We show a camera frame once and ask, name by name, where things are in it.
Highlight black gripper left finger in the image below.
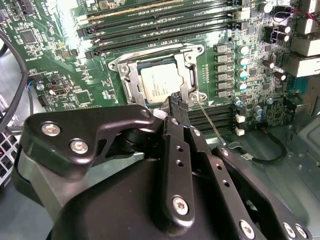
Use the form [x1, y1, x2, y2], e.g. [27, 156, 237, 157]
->
[21, 94, 197, 231]

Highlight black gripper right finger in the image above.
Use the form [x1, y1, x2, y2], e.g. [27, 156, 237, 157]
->
[174, 91, 315, 240]

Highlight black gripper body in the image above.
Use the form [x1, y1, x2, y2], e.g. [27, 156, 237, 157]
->
[51, 154, 236, 240]

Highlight metal wire locking lever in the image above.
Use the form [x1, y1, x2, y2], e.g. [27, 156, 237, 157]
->
[196, 99, 227, 146]

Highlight CPU with silver top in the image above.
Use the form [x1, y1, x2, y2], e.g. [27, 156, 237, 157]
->
[139, 62, 181, 105]

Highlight metal socket cover frame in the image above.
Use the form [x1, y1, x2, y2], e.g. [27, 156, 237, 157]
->
[119, 48, 201, 105]

